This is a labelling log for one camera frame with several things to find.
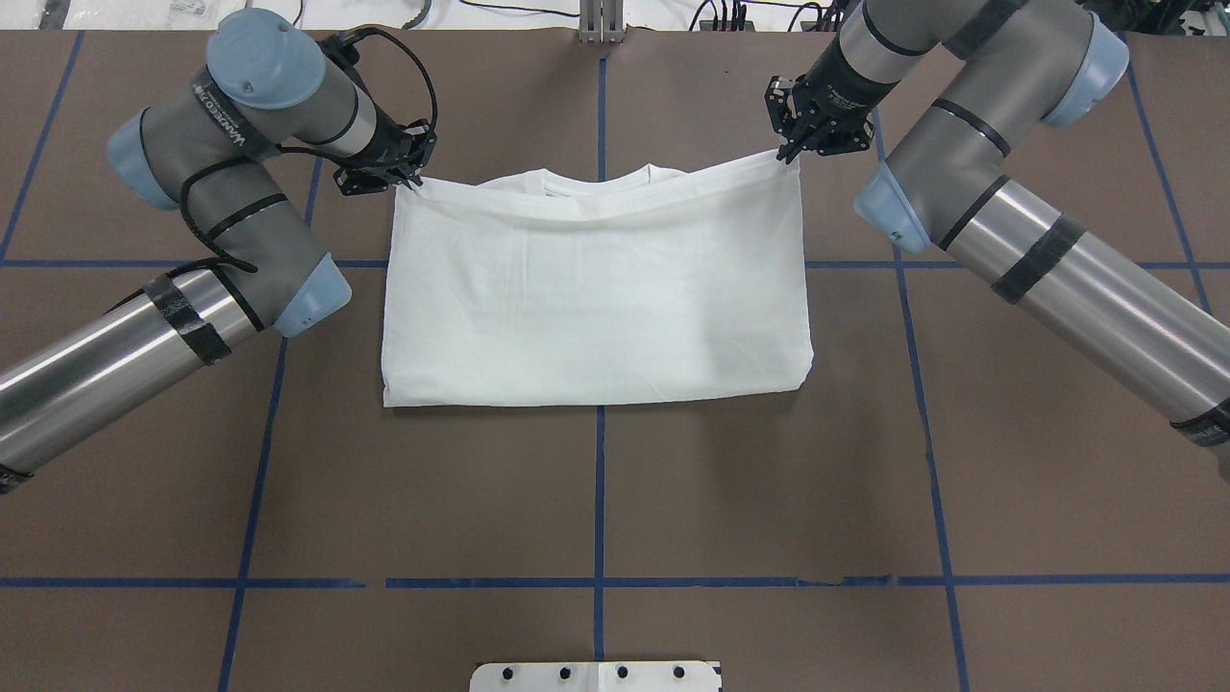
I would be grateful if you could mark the aluminium frame post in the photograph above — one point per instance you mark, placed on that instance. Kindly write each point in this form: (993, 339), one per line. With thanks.
(601, 21)

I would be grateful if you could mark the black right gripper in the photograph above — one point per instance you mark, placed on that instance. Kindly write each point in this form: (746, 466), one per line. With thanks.
(842, 83)

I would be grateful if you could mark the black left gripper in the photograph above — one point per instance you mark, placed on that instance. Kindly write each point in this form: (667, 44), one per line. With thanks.
(386, 141)

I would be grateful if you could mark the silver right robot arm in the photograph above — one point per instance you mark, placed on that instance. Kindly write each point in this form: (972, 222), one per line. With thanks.
(952, 183)

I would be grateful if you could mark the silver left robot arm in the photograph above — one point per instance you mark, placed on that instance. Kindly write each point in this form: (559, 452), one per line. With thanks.
(248, 260)

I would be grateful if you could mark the white camera stand column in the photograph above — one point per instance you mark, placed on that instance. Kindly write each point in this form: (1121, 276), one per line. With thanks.
(626, 675)

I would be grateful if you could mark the white long-sleeve printed shirt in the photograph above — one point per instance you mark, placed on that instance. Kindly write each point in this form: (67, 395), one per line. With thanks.
(658, 286)

